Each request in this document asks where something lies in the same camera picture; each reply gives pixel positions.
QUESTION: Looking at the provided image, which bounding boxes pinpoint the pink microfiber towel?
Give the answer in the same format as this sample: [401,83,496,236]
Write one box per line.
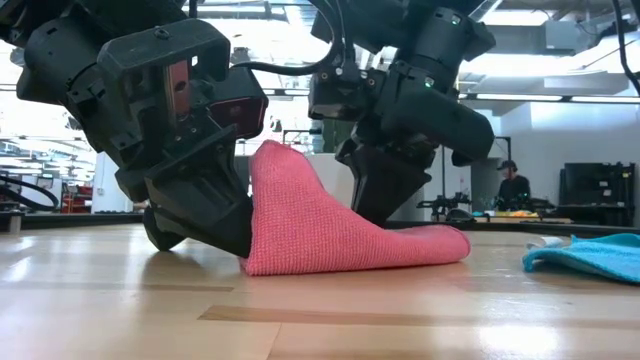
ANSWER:
[239,139,472,277]

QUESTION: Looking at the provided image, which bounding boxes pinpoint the blue microfiber towel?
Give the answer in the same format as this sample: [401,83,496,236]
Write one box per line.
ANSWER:
[522,232,640,285]

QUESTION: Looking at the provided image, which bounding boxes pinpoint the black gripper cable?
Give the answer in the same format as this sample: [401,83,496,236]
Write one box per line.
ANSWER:
[612,0,640,97]
[232,0,347,77]

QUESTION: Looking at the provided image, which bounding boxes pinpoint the person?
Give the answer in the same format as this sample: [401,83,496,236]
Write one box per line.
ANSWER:
[494,159,533,212]

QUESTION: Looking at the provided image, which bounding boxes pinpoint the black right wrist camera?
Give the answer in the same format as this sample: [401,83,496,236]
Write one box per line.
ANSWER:
[308,67,389,122]

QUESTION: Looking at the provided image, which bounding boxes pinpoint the white hexagonal plant pot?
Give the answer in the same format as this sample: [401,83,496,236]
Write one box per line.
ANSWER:
[302,152,358,210]

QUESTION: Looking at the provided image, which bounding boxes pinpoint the black shelf cabinet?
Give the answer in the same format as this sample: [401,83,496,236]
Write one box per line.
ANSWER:
[558,161,637,227]

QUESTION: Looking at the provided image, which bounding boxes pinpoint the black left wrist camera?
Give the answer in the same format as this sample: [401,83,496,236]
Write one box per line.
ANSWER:
[209,67,270,140]

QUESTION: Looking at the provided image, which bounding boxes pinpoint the green cactus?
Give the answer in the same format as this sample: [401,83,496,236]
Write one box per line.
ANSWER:
[322,118,354,154]

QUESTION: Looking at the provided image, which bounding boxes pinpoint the black curved hose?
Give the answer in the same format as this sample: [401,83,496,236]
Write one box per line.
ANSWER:
[0,174,60,212]

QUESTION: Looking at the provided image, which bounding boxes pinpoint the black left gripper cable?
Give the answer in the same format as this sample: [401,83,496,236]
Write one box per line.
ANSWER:
[232,0,347,77]

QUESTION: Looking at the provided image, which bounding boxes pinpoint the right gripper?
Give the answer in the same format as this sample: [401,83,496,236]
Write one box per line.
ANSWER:
[335,63,496,229]

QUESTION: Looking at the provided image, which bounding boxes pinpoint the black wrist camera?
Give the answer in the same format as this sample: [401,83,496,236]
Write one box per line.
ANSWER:
[308,67,389,122]
[209,67,270,140]

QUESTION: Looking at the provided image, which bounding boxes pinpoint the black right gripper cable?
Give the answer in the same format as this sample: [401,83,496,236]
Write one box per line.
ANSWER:
[612,0,640,97]

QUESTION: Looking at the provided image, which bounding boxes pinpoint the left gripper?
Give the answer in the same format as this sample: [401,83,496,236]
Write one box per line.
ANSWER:
[67,18,255,259]

